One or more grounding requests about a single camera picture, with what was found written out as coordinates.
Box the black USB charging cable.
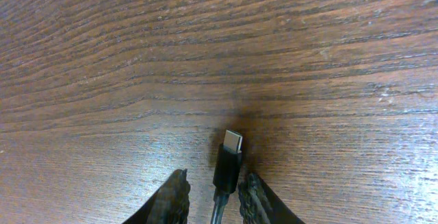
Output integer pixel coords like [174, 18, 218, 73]
[209, 129, 244, 224]

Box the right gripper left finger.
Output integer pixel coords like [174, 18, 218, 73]
[123, 169, 191, 224]

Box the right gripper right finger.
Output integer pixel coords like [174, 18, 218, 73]
[238, 173, 305, 224]

